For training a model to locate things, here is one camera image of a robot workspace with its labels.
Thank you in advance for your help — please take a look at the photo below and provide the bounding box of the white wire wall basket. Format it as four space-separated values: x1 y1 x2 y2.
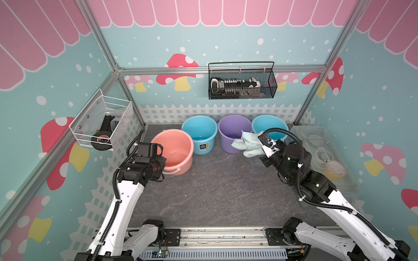
69 90 133 151

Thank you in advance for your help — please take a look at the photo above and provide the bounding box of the pink bucket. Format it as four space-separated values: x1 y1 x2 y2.
151 129 194 176

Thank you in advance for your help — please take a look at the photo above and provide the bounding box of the white power strip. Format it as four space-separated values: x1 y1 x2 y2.
209 77 261 97

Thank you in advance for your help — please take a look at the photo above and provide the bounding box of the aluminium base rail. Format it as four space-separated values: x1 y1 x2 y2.
88 226 363 261

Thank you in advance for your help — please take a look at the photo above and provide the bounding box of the black tape dispenser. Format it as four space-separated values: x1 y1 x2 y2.
90 115 119 151

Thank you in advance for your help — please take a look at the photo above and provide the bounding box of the teal bucket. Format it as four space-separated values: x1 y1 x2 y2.
251 115 288 141
181 115 218 155

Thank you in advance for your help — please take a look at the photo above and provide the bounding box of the light green cloth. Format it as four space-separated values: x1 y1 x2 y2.
231 131 265 158

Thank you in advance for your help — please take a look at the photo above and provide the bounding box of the clear plastic storage box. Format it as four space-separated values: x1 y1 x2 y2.
290 126 363 203

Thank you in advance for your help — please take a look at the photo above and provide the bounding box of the black wire wall basket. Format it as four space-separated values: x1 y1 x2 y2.
207 62 278 100

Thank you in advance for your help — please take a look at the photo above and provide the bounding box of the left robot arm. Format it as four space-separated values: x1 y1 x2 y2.
75 134 166 261

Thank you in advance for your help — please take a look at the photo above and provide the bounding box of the purple bucket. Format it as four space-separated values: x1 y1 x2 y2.
218 115 252 154

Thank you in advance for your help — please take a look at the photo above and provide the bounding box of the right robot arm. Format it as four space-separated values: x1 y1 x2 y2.
257 128 410 261

